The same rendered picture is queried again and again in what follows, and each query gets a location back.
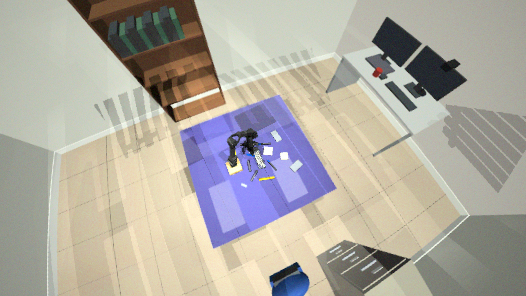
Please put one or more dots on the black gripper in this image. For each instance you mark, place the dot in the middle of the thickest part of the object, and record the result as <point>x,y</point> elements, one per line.
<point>251,149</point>

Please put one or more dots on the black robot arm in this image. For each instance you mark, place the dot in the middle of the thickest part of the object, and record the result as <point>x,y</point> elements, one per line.
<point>249,134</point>

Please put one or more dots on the grey keyboard with white letter keys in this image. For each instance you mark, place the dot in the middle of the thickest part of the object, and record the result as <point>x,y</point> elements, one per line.
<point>259,160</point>

